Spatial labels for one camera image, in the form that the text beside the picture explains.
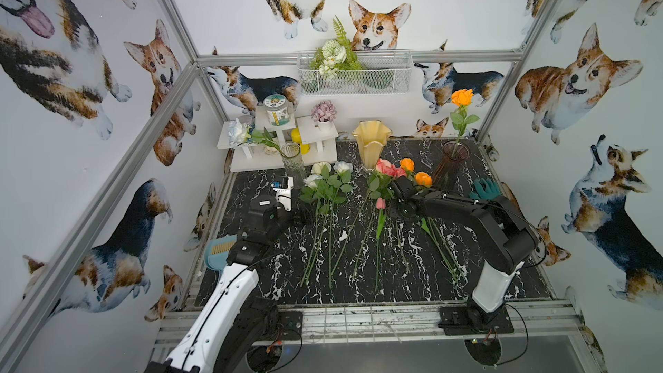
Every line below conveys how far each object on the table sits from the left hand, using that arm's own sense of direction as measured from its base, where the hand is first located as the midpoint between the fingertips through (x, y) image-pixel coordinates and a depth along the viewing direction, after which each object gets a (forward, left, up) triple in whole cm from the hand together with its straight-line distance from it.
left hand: (302, 192), depth 78 cm
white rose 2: (+14, -1, -20) cm, 25 cm away
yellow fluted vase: (+29, -24, -6) cm, 38 cm away
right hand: (+5, -34, -19) cm, 39 cm away
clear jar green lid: (+29, +10, +8) cm, 32 cm away
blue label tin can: (+17, +16, +11) cm, 25 cm away
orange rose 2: (+15, -44, -16) cm, 50 cm away
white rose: (+13, +18, +13) cm, 25 cm away
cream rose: (+14, -5, -19) cm, 24 cm away
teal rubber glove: (+13, -69, -20) cm, 73 cm away
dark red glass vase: (+15, -51, -9) cm, 53 cm away
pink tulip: (+6, -26, -20) cm, 33 cm away
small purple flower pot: (+33, -6, +3) cm, 34 cm away
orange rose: (+27, -52, +13) cm, 61 cm away
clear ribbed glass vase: (+18, +6, -5) cm, 20 cm away
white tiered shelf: (+38, -4, -19) cm, 42 cm away
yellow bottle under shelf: (+32, +6, -9) cm, 34 cm away
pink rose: (+20, -35, -17) cm, 43 cm away
